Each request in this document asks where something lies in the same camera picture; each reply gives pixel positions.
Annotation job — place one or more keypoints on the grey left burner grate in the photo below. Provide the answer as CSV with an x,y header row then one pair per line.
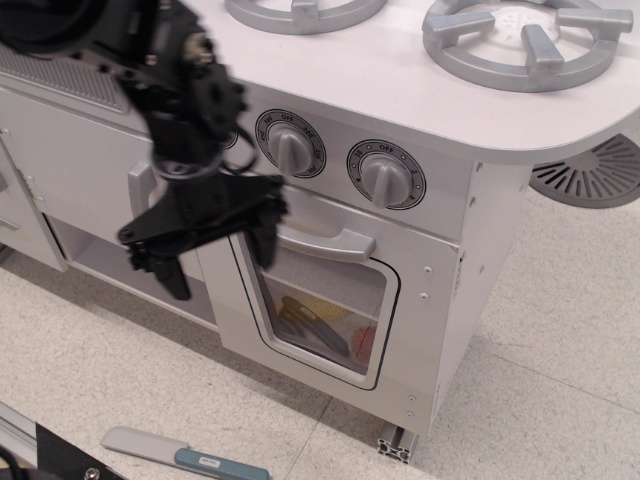
x,y
303,17

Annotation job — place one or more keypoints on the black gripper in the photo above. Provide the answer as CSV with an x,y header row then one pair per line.
x,y
209,203

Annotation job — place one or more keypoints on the grey middle stove knob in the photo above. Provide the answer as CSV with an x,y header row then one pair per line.
x,y
290,143

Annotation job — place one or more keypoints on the white toy kitchen stove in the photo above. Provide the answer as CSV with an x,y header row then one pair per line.
x,y
477,146

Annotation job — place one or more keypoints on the white cabinet door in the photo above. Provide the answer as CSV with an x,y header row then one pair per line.
x,y
76,167

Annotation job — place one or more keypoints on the white oven door with window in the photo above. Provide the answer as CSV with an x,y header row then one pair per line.
x,y
388,276

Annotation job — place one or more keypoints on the aluminium extrusion foot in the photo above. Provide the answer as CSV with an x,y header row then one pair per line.
x,y
397,443

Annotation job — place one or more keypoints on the grey burner grate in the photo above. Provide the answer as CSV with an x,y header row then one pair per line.
x,y
303,17
524,46

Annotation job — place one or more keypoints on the grey slotted round disc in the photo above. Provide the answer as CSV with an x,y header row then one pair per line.
x,y
605,176

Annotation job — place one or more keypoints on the grey cabinet door handle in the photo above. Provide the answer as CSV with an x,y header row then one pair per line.
x,y
137,200

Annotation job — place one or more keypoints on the grey right burner grate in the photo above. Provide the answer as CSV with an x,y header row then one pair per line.
x,y
524,46

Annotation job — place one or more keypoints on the black mount plate with rail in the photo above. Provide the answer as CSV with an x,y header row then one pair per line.
x,y
32,451

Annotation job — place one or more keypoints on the red toy tomato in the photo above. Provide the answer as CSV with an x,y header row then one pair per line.
x,y
362,341

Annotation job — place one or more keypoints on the toy knife blue handle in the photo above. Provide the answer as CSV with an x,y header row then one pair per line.
x,y
176,453

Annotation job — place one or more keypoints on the grey stove knob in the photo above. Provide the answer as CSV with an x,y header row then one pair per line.
x,y
290,143
386,174

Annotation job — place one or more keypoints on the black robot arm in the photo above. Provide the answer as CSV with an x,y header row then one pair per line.
x,y
164,61

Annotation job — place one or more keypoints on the grey right stove knob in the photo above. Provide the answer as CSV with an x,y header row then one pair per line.
x,y
386,174

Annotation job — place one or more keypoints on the yellow toy corn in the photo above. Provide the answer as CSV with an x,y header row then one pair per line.
x,y
328,312

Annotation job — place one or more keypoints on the grey vent grille panel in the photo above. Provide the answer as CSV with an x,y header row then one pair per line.
x,y
67,77

